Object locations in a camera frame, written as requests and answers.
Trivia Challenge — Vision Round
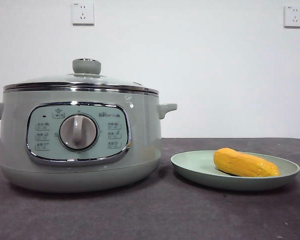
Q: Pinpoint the glass lid with green knob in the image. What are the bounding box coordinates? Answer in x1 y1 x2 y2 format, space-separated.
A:
3 58 160 96

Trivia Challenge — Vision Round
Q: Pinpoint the yellow corn cob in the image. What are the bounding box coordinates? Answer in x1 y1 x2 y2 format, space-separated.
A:
213 147 282 178

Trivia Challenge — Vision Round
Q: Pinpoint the pale green electric steamer pot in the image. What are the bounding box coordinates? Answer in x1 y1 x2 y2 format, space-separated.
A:
0 86 178 193

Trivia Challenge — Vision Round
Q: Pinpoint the pale green round plate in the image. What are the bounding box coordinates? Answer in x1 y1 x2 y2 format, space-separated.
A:
170 149 300 192

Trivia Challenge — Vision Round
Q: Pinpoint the white wall socket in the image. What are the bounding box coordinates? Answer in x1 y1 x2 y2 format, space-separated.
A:
71 1 95 27
283 5 300 29

